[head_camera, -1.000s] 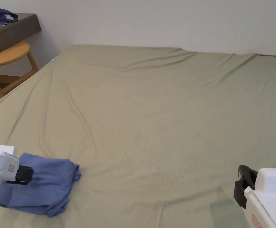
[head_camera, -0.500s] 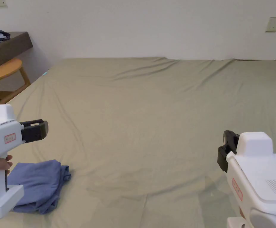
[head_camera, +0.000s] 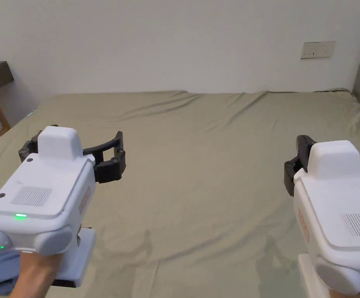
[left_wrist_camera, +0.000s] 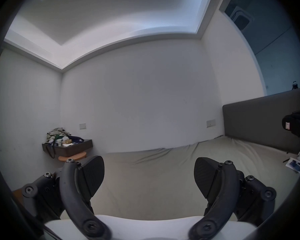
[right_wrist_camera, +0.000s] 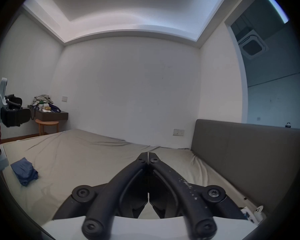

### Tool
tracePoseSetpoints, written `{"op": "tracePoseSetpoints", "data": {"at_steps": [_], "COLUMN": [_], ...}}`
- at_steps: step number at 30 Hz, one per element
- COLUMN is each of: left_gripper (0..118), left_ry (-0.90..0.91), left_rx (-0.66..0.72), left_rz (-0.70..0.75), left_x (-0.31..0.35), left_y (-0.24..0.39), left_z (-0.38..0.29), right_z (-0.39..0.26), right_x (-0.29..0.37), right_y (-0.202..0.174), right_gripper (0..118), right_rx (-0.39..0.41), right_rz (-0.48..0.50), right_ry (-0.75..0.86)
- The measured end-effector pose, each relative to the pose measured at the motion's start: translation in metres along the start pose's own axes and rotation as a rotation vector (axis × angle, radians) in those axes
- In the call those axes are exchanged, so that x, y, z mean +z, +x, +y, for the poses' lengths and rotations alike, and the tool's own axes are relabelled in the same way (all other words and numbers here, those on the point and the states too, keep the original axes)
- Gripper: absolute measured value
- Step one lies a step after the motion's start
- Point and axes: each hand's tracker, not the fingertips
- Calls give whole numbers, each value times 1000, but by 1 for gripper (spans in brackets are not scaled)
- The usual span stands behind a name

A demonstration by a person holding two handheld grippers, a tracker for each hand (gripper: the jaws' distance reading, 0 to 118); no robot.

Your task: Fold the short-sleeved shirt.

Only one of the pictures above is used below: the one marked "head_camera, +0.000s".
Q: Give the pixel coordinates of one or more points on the person's left hand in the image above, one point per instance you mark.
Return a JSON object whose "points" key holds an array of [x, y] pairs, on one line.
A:
{"points": [[34, 273]]}

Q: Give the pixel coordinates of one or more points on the white wall socket plate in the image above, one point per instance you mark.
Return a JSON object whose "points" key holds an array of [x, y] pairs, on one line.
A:
{"points": [[318, 50]]}

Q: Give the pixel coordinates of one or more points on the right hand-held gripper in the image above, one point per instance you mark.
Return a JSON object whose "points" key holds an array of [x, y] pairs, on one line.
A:
{"points": [[335, 198]]}

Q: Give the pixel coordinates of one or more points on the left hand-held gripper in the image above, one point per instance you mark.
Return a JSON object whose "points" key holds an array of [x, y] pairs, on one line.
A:
{"points": [[49, 186]]}

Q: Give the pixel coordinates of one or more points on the bed with pale green sheet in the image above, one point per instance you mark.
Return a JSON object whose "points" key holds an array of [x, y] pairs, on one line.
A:
{"points": [[198, 155]]}

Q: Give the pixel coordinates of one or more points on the person's right hand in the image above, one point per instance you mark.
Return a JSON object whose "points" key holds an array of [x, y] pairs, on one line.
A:
{"points": [[344, 295]]}

